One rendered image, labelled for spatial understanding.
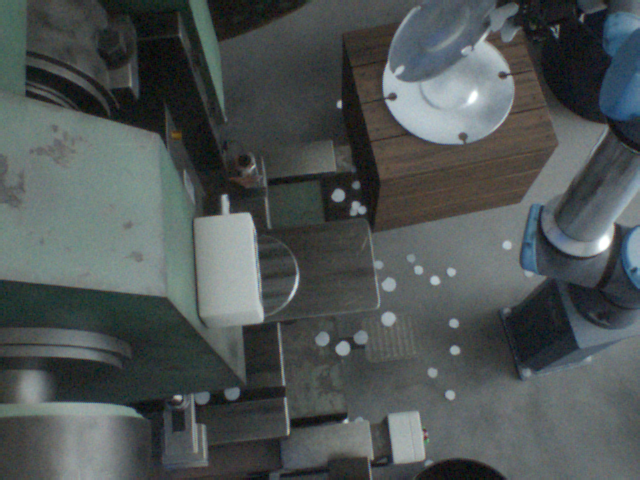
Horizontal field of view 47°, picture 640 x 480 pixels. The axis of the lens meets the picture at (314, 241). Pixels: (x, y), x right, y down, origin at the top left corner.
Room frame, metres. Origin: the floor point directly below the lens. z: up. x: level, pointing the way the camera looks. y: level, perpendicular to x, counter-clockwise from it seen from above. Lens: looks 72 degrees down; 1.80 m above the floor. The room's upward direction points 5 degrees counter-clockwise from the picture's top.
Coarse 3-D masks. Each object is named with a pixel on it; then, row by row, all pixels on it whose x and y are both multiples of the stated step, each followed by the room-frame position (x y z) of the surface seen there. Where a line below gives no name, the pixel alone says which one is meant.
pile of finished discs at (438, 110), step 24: (480, 48) 0.91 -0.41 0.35; (384, 72) 0.86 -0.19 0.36; (456, 72) 0.85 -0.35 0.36; (480, 72) 0.85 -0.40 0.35; (408, 96) 0.80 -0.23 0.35; (432, 96) 0.79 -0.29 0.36; (456, 96) 0.79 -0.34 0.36; (480, 96) 0.79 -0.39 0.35; (504, 96) 0.78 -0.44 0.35; (408, 120) 0.74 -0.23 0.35; (432, 120) 0.74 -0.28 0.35; (456, 120) 0.73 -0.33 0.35; (480, 120) 0.73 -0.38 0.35
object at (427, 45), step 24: (432, 0) 1.01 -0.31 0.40; (456, 0) 0.97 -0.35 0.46; (480, 0) 0.92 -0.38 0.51; (408, 24) 0.98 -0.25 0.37; (432, 24) 0.92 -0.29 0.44; (456, 24) 0.88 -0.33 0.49; (480, 24) 0.85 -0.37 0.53; (408, 48) 0.90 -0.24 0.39; (432, 48) 0.85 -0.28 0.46; (456, 48) 0.82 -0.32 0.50; (408, 72) 0.82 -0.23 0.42; (432, 72) 0.79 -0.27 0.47
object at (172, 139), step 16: (128, 112) 0.36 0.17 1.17; (144, 112) 0.35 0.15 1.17; (160, 112) 0.35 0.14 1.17; (144, 128) 0.34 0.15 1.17; (160, 128) 0.34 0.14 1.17; (176, 128) 0.36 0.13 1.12; (176, 144) 0.34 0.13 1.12; (176, 160) 0.32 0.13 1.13; (192, 176) 0.34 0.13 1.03; (192, 192) 0.32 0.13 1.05; (208, 208) 0.33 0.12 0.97
